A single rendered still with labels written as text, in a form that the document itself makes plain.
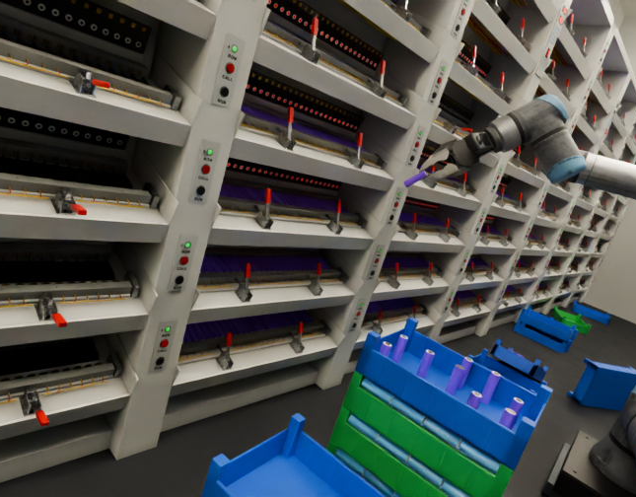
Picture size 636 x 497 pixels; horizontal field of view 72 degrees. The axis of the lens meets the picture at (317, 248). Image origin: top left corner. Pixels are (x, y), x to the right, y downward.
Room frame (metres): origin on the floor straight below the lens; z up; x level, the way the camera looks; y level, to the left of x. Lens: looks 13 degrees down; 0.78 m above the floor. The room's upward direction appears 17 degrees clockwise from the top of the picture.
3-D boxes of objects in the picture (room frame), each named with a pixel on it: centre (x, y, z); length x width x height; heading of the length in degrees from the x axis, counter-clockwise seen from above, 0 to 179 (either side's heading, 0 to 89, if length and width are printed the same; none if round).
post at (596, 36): (2.53, -1.01, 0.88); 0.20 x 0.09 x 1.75; 51
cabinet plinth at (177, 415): (1.73, -0.32, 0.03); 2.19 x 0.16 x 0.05; 141
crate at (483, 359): (1.86, -0.97, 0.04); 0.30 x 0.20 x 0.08; 51
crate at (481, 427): (0.76, -0.31, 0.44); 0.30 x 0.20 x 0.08; 57
